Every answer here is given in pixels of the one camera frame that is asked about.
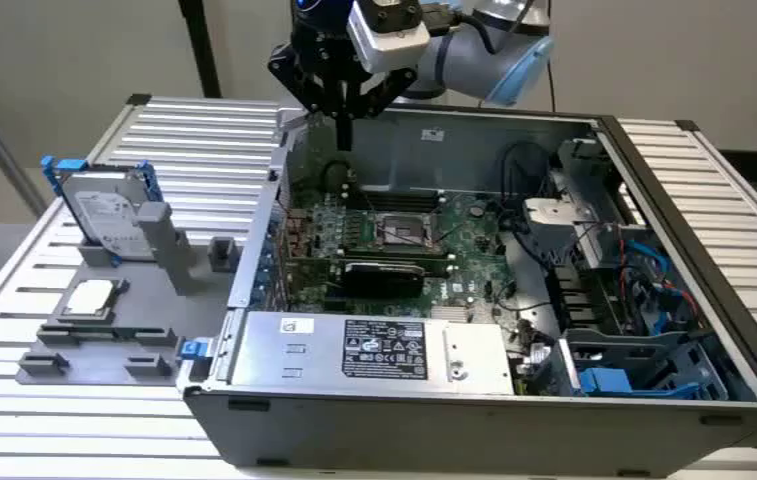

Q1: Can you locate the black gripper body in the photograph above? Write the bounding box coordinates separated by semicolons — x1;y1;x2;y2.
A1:
287;0;379;91

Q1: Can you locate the hard disk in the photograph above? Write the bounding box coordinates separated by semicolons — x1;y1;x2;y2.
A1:
40;157;166;260

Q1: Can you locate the grey disk bay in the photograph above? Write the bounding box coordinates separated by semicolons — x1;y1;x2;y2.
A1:
554;327;733;402

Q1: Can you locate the black stand pole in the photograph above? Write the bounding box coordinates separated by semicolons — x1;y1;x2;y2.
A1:
176;0;223;99

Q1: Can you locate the CPU socket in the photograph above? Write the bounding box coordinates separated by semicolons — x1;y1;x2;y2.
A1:
367;212;447;251

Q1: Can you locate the green motherboard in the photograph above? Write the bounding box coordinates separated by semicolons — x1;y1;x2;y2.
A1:
280;189;521;322

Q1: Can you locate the black graphics card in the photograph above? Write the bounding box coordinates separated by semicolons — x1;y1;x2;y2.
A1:
336;259;428;299

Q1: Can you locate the small silver heat sink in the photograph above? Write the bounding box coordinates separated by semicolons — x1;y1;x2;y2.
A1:
430;305;474;324

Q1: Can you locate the grey parts rack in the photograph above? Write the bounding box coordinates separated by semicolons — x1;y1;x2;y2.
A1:
13;202;240;387

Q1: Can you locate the silver power supply unit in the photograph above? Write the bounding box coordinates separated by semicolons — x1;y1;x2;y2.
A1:
230;310;517;398

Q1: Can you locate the silver CPU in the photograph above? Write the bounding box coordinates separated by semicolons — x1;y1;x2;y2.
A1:
60;279;119;318

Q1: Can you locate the blue case latch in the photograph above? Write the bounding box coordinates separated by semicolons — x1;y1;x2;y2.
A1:
176;338;211;361

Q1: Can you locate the black block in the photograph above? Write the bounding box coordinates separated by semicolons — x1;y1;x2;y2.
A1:
717;148;757;184

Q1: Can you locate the open dark grey PC case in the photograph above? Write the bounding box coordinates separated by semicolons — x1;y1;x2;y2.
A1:
176;97;757;469

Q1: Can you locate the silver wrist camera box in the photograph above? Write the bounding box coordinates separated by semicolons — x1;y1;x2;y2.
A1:
346;0;431;74

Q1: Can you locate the black wire loop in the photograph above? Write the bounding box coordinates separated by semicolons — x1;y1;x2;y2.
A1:
498;141;557;236

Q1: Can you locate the thin black cable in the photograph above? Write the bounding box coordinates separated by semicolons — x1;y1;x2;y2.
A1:
545;59;559;113

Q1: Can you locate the metal drive cage bracket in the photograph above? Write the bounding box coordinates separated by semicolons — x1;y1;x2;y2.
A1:
523;139;650;270

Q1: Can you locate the blue wire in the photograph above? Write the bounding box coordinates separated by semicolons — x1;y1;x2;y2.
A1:
622;238;701;337

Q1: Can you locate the red wire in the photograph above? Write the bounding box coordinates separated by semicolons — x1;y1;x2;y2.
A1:
662;281;701;322

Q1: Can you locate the blue disk carrier handle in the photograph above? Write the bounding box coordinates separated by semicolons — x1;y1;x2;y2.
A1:
581;368;634;397

